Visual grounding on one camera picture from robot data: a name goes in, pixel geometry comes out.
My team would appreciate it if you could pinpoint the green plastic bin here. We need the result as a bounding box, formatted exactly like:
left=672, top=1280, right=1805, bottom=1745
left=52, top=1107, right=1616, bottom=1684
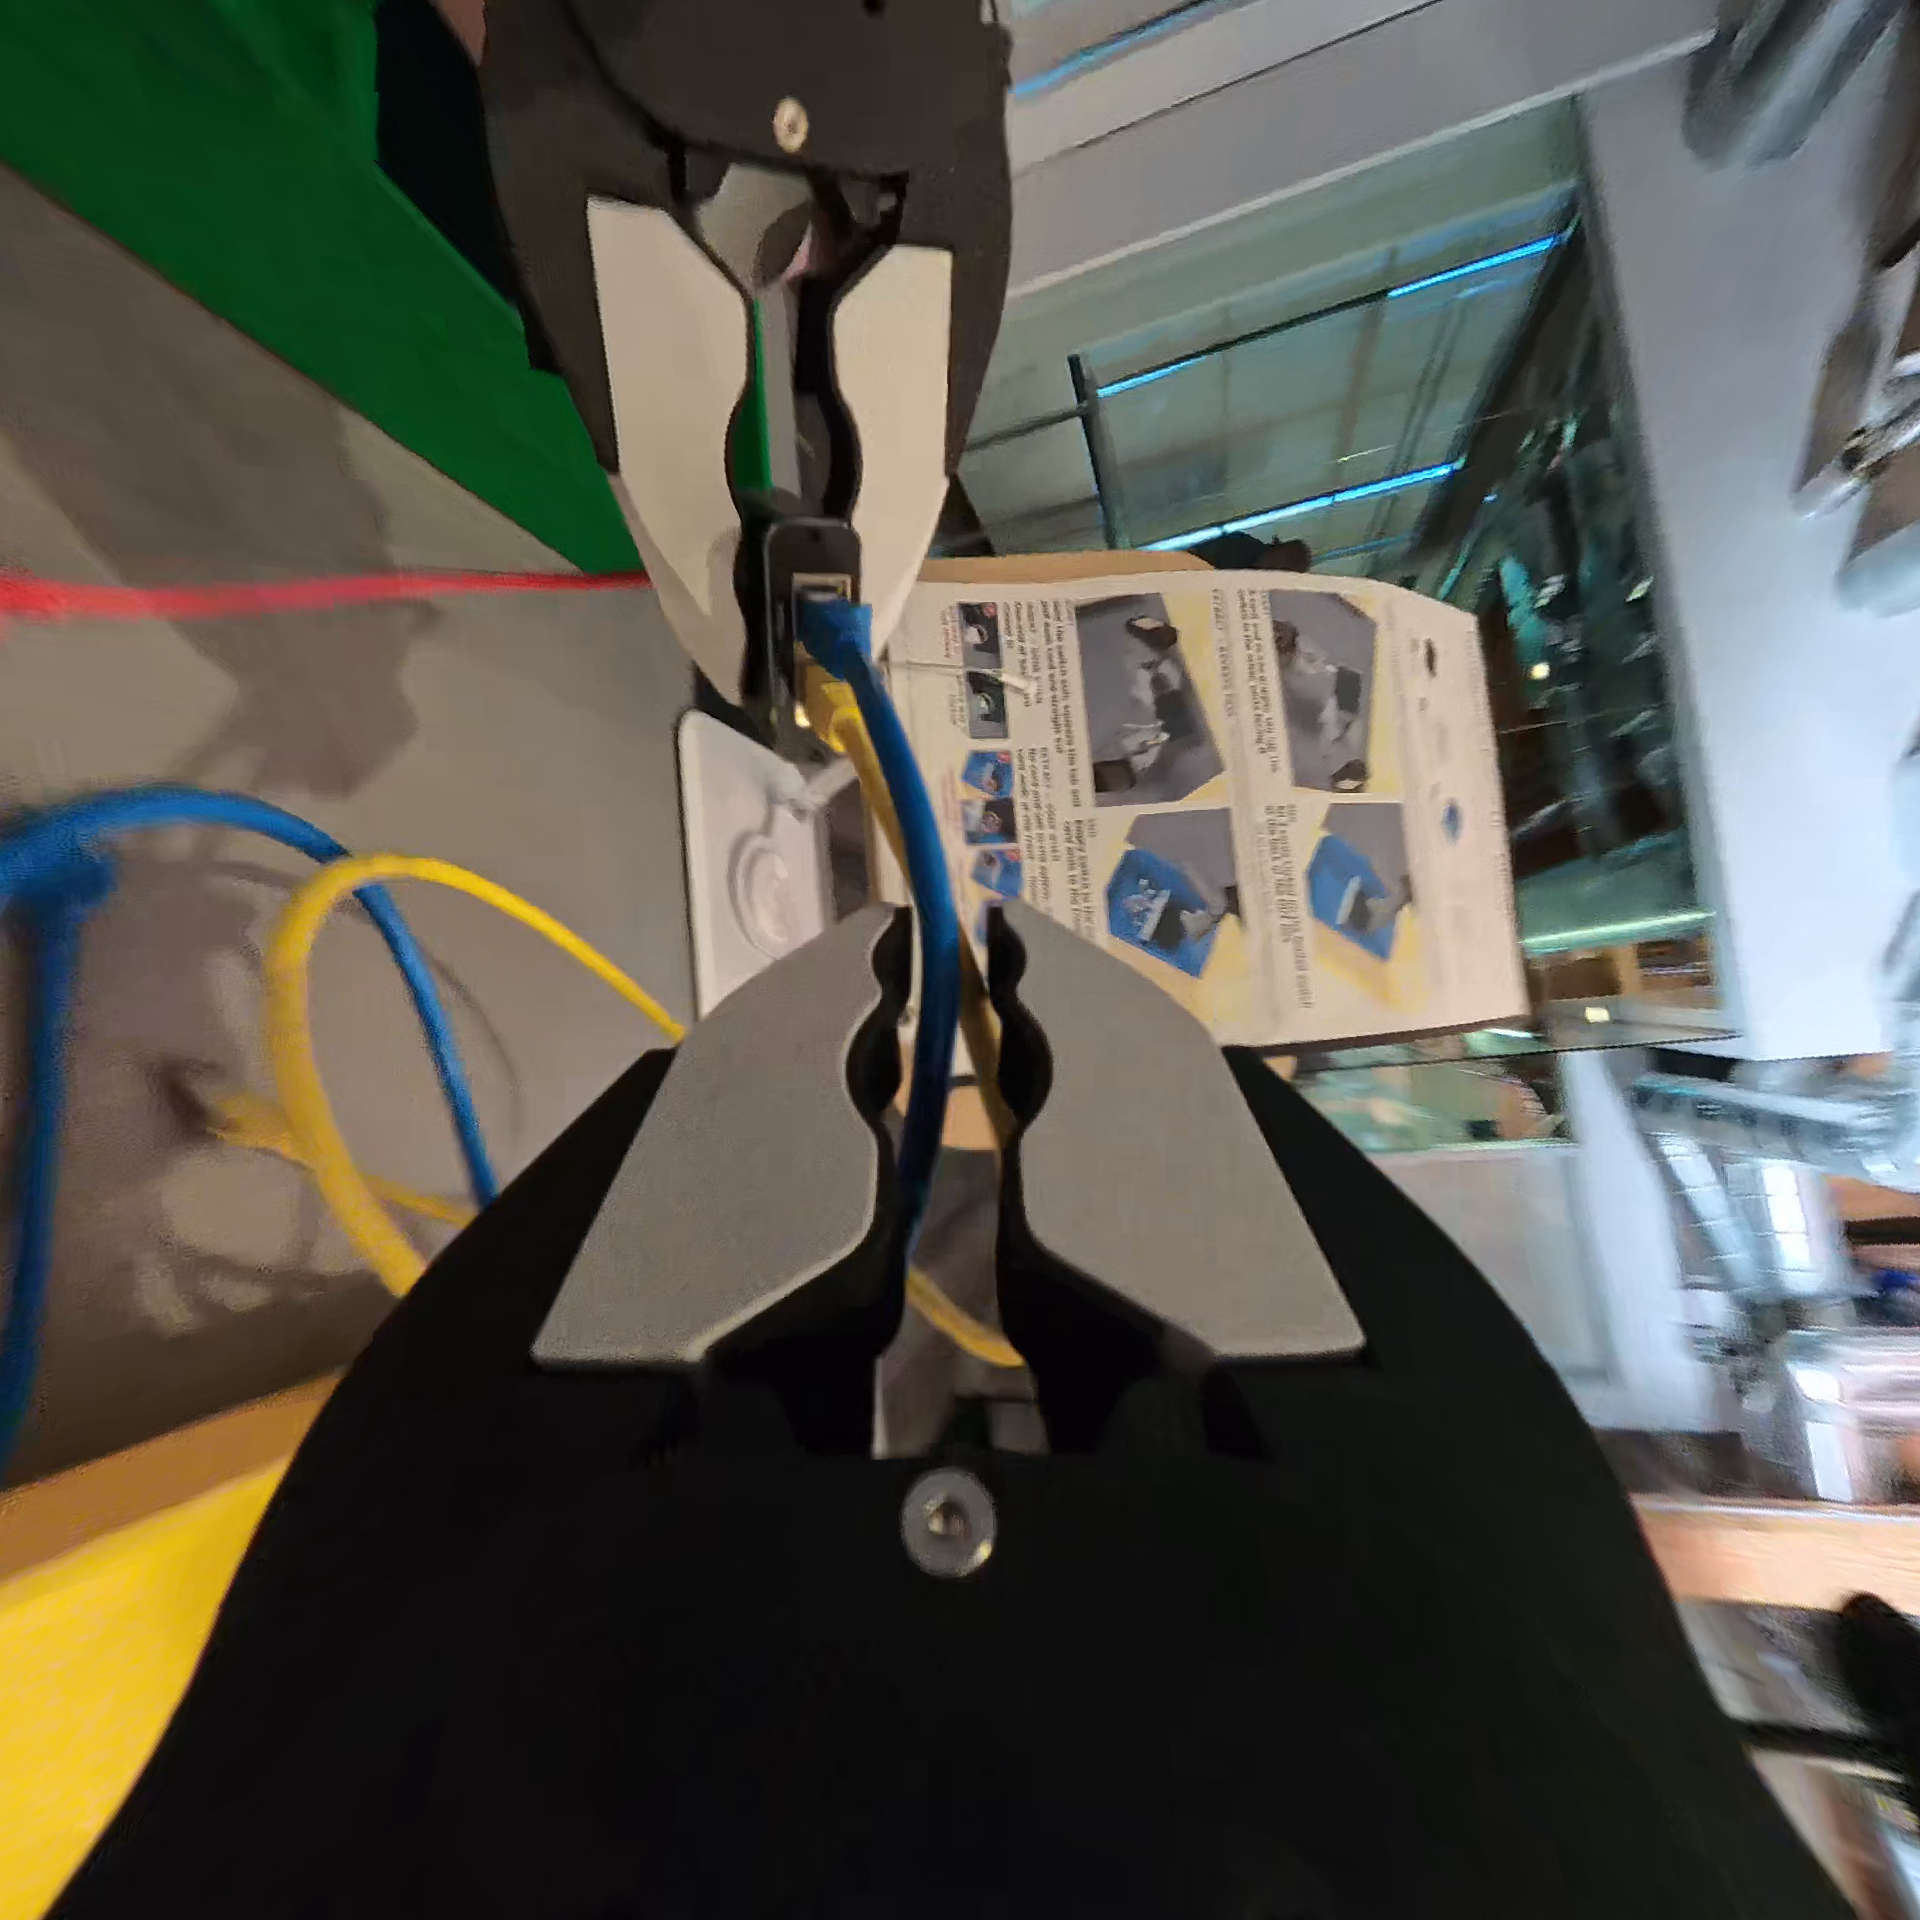
left=0, top=0, right=775, bottom=577

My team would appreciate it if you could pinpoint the white flat tray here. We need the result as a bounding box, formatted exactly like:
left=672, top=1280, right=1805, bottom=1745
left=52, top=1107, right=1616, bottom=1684
left=673, top=709, right=841, bottom=1023

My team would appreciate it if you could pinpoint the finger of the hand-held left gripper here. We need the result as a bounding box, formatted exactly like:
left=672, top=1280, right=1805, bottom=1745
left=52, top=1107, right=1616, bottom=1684
left=801, top=240, right=959, bottom=648
left=585, top=194, right=752, bottom=704

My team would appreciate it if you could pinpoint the red ethernet cable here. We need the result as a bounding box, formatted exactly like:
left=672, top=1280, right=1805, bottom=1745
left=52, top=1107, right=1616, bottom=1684
left=0, top=568, right=648, bottom=620

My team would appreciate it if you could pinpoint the yellow ethernet cable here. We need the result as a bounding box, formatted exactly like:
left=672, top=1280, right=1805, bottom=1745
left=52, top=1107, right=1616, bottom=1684
left=210, top=672, right=1028, bottom=1369

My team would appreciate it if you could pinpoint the instruction sheet on board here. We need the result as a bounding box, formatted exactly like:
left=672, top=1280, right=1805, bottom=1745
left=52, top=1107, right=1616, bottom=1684
left=900, top=546, right=1221, bottom=1156

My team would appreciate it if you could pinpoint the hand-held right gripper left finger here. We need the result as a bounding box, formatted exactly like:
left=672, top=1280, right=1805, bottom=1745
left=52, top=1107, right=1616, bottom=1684
left=527, top=903, right=916, bottom=1371

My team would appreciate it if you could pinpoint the printed instruction poster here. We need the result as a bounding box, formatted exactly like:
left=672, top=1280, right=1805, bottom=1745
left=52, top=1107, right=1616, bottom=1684
left=871, top=569, right=1530, bottom=1048

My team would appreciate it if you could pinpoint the blue ethernet cable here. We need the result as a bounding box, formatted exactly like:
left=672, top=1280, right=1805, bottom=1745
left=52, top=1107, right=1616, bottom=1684
left=0, top=589, right=961, bottom=1488

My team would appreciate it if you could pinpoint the yellow plastic bin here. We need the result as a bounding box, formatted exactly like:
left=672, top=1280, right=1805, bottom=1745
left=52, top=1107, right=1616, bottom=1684
left=0, top=1371, right=350, bottom=1911

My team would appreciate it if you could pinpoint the black ethernet port box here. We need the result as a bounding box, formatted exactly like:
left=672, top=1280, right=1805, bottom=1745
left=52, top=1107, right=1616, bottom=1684
left=742, top=514, right=869, bottom=752

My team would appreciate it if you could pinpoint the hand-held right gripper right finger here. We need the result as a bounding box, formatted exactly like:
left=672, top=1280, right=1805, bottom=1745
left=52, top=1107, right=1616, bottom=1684
left=988, top=901, right=1366, bottom=1369

